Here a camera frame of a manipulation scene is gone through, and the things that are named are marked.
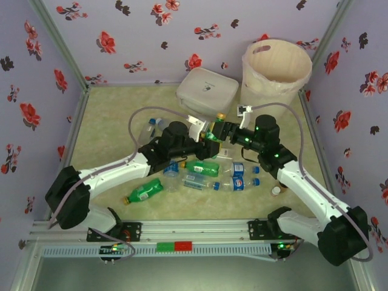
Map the green plastic bottle yellow cap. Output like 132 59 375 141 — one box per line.
181 160 221 179
123 178 164 206
206 112 228 160

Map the clear Pepsi bottle blue cap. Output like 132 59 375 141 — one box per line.
222 162 261 177
219 177 261 192

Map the clear bottle pale blue label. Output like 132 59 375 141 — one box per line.
181 173 221 192

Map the crushed clear bottle blue label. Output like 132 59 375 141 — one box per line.
162 159 182 193

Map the beige plastic waste bin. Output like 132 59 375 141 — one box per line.
239 38 313 125

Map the clear plastic bin liner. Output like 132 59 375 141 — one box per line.
241 38 313 98

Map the white zip storage case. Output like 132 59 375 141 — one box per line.
175 67 239 119

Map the small circuit board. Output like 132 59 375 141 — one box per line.
99 244 129 262
271 241 297 262

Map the grey right arm cable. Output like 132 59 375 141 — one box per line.
250 102 373 263

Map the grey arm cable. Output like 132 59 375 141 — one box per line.
47 106 195 228
250 102 373 263

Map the aluminium frame bar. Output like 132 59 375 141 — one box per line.
27 0 91 90
45 87 91 221
311 0 355 63
8 241 43 291
298 89 330 186
347 257 378 291

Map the grey left arm cable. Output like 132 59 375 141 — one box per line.
47 106 195 228

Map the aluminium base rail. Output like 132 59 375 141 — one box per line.
29 219 306 245

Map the white slotted cable duct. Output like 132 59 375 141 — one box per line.
41 244 272 258

